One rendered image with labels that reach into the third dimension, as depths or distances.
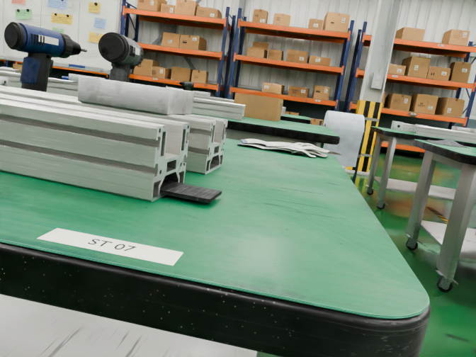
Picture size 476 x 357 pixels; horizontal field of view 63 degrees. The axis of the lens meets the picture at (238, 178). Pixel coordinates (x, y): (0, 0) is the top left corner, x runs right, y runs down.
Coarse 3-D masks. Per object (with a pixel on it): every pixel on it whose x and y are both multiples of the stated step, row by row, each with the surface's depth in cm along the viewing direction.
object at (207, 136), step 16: (32, 96) 66; (48, 96) 65; (64, 96) 73; (128, 112) 62; (144, 112) 62; (192, 128) 61; (208, 128) 60; (224, 128) 68; (192, 144) 61; (208, 144) 60; (192, 160) 61; (208, 160) 62
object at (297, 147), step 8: (240, 144) 103; (248, 144) 102; (256, 144) 103; (264, 144) 106; (272, 144) 102; (280, 144) 102; (288, 144) 103; (296, 144) 107; (304, 144) 106; (312, 144) 107; (296, 152) 100; (304, 152) 99; (312, 152) 102
